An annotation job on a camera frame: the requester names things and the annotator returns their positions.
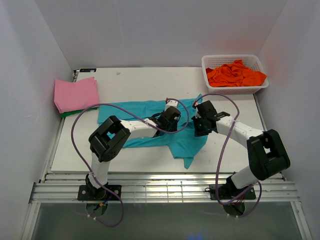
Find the blue label sticker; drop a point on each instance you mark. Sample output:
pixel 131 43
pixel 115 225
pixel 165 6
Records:
pixel 87 70

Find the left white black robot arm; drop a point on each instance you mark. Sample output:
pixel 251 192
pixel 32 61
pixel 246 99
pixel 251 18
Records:
pixel 110 137

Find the white plastic basket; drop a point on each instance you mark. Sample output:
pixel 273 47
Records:
pixel 249 60

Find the folded pink t shirt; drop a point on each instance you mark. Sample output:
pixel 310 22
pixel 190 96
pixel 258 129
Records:
pixel 74 96

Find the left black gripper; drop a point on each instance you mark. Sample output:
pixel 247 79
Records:
pixel 174 127

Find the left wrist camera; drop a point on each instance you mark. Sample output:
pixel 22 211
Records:
pixel 171 103

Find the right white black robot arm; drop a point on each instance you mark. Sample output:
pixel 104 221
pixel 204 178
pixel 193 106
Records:
pixel 266 152

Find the folded green t shirt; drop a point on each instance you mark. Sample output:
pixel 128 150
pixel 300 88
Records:
pixel 70 113

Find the aluminium rail frame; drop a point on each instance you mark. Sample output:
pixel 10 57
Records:
pixel 161 207

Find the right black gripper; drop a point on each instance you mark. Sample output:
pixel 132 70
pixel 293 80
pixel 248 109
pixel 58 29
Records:
pixel 197 132

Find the orange t shirt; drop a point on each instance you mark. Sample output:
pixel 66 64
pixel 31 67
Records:
pixel 234 74

